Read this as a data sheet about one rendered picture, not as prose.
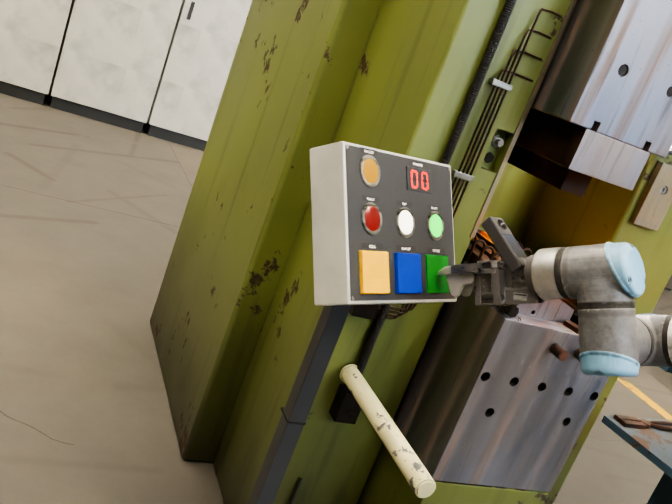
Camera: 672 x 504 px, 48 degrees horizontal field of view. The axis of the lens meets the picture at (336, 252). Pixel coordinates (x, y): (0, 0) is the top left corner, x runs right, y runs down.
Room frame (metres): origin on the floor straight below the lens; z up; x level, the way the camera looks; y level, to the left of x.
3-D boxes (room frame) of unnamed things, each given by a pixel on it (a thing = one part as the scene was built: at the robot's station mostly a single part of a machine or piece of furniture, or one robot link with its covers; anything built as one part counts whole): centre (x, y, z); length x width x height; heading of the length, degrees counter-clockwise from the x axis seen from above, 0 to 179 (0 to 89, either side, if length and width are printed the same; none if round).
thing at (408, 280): (1.34, -0.14, 1.01); 0.07 x 0.05 x 0.07; 141
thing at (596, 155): (1.93, -0.41, 1.32); 0.42 x 0.20 x 0.10; 26
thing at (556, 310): (1.93, -0.41, 0.96); 0.42 x 0.20 x 0.09; 26
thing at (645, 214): (2.00, -0.73, 1.27); 0.09 x 0.02 x 0.17; 116
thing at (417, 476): (1.51, -0.24, 0.62); 0.44 x 0.05 x 0.05; 26
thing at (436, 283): (1.42, -0.20, 1.00); 0.07 x 0.05 x 0.07; 141
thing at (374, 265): (1.26, -0.07, 1.01); 0.07 x 0.05 x 0.07; 141
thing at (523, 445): (1.96, -0.46, 0.69); 0.56 x 0.38 x 0.45; 26
